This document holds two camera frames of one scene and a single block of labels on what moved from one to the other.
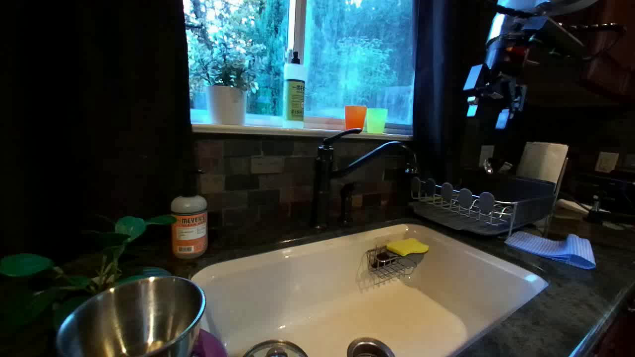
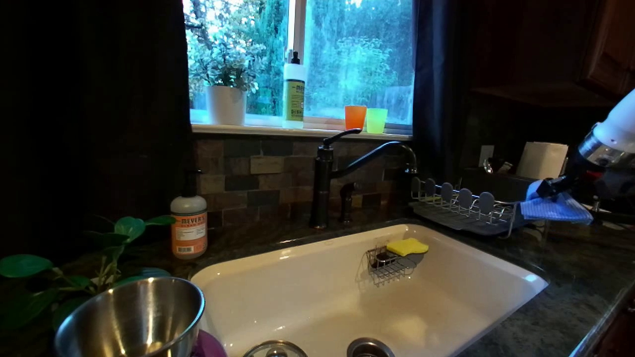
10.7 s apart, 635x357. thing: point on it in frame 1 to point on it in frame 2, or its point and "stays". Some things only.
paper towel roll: [543, 158] stays
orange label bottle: [190, 226] stays
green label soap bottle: [295, 75] stays
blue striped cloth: [573, 248] to [561, 206]
